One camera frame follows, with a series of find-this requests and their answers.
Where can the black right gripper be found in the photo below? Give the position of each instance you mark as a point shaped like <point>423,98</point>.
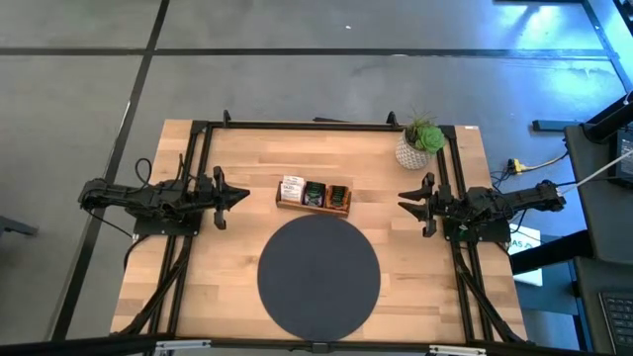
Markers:
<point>437,205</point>

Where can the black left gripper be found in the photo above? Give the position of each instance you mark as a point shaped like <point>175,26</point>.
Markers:
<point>213,195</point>

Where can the white and orange Tazo packet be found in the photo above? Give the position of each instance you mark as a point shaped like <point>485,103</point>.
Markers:
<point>295,179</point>
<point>291,194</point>

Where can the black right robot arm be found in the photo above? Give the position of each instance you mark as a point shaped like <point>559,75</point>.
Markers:
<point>514,203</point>

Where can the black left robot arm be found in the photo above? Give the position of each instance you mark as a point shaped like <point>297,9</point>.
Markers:
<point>128,200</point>

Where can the succulent in white patterned pot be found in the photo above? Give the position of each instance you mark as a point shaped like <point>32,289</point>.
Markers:
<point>413,155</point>

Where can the wooden three-compartment tray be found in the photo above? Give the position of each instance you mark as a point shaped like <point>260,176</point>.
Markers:
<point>311,209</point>

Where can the round dark woven placemat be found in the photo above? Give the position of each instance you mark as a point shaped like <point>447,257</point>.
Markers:
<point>319,277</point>

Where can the white paper sign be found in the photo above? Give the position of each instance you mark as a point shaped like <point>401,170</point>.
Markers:
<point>526,240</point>

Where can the black desk bar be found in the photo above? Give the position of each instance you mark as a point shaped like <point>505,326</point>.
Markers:
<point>554,252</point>

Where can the grey desk foot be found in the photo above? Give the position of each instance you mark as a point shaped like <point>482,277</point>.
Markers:
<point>554,125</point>

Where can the dark grey desk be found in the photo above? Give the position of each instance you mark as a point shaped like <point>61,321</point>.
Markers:
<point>601,217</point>

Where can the black computer monitor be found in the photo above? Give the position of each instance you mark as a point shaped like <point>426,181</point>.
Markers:
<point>625,158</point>

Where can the grey chair base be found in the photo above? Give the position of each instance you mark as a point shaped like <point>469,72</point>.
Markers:
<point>15,226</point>

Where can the black keyboard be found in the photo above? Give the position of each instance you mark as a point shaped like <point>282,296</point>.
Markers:
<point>618,316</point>

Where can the silver metal bracket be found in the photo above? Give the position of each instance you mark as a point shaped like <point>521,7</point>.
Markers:
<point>183,344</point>
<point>455,350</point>

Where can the black table-level camera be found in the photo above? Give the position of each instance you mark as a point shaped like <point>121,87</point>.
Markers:
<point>320,347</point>

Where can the black overhead frame beam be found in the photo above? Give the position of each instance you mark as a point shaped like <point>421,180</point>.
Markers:
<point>99,346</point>

